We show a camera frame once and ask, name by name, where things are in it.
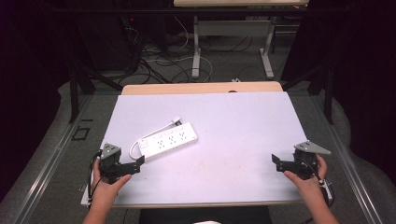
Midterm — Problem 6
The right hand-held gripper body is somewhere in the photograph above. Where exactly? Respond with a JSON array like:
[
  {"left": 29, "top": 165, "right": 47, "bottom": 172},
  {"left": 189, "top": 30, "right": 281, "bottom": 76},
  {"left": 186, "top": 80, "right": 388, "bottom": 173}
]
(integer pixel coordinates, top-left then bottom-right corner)
[{"left": 293, "top": 140, "right": 332, "bottom": 181}]

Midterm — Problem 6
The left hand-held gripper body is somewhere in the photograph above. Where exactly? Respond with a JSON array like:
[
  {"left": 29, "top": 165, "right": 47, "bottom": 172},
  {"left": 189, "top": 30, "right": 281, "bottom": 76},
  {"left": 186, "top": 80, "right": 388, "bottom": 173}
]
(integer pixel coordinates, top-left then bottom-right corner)
[{"left": 98, "top": 142, "right": 123, "bottom": 185}]

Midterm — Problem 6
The white power strip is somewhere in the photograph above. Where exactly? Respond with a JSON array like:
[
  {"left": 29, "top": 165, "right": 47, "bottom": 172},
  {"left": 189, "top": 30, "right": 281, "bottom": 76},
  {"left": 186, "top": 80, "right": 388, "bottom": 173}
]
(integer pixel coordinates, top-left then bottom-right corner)
[{"left": 137, "top": 121, "right": 199, "bottom": 162}]

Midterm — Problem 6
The person's right hand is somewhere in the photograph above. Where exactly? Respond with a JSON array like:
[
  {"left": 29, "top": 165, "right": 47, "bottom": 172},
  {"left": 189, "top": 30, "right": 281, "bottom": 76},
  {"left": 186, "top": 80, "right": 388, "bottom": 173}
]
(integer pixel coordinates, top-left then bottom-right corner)
[{"left": 283, "top": 153, "right": 329, "bottom": 202}]

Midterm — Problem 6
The person's left hand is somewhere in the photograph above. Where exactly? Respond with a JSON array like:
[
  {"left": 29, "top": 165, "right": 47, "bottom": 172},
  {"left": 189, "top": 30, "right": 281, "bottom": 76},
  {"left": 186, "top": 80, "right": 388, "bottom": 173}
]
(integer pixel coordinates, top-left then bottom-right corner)
[{"left": 91, "top": 158, "right": 133, "bottom": 207}]

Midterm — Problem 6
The white table mat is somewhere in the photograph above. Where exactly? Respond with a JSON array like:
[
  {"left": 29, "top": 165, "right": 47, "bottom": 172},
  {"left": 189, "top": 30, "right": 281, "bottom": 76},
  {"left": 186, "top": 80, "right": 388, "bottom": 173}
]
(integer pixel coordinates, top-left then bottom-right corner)
[{"left": 80, "top": 91, "right": 310, "bottom": 208}]

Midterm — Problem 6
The black metal stand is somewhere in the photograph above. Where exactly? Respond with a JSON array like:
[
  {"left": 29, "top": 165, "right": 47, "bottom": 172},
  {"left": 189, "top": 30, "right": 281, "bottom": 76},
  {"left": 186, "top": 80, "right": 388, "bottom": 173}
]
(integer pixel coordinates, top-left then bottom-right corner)
[
  {"left": 66, "top": 55, "right": 125, "bottom": 124},
  {"left": 281, "top": 59, "right": 337, "bottom": 126}
]

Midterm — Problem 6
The person's dark clothing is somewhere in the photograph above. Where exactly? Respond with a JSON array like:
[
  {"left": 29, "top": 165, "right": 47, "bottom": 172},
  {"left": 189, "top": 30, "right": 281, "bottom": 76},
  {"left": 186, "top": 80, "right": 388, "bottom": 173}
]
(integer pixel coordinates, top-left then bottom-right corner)
[{"left": 138, "top": 205, "right": 274, "bottom": 224}]

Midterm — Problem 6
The white-framed desk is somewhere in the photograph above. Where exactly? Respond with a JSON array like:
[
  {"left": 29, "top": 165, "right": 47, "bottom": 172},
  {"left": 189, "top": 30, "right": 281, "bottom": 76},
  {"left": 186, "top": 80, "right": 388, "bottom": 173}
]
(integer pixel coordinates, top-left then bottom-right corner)
[{"left": 173, "top": 0, "right": 310, "bottom": 80}]

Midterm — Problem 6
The white power strip cable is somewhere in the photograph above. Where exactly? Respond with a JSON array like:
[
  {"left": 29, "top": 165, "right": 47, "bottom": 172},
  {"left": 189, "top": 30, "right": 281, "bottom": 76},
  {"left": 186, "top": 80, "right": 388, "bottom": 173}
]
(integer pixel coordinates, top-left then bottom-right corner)
[{"left": 129, "top": 120, "right": 177, "bottom": 161}]

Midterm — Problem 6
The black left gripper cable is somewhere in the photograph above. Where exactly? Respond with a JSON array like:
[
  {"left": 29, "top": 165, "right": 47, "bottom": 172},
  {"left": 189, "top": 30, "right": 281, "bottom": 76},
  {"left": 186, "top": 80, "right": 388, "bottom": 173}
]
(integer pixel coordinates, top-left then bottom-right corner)
[{"left": 86, "top": 150, "right": 105, "bottom": 206}]

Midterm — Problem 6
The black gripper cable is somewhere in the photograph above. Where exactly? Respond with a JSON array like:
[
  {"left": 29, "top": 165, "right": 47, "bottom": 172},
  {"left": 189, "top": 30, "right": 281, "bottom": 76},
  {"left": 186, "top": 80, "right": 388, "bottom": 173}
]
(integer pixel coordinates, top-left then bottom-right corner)
[
  {"left": 306, "top": 158, "right": 335, "bottom": 209},
  {"left": 86, "top": 150, "right": 105, "bottom": 206}
]

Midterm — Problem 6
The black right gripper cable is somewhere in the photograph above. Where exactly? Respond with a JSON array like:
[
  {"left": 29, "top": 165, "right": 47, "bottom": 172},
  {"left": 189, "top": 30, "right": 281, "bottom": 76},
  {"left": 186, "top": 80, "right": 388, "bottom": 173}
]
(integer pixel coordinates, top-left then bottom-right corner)
[{"left": 306, "top": 158, "right": 335, "bottom": 209}]

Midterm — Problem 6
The bundle of floor cables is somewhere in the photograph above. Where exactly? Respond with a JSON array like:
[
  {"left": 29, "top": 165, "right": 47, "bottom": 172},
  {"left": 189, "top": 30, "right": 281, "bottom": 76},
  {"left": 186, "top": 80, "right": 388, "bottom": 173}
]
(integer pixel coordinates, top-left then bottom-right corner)
[{"left": 118, "top": 15, "right": 260, "bottom": 86}]

